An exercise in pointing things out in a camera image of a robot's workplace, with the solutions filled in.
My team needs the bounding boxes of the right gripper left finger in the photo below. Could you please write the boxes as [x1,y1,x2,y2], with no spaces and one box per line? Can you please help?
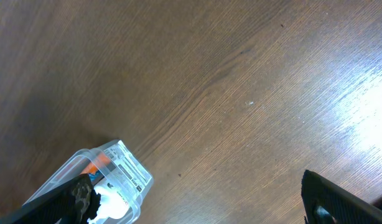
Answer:
[0,174,101,224]

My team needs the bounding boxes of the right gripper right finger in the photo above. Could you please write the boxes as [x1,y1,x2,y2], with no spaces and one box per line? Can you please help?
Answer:
[301,170,382,224]

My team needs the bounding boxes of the orange tablet tube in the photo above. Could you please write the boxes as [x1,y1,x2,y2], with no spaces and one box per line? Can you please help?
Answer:
[81,152,111,175]

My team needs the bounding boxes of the clear plastic container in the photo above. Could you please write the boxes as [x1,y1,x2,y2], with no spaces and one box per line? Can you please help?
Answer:
[27,140,154,224]

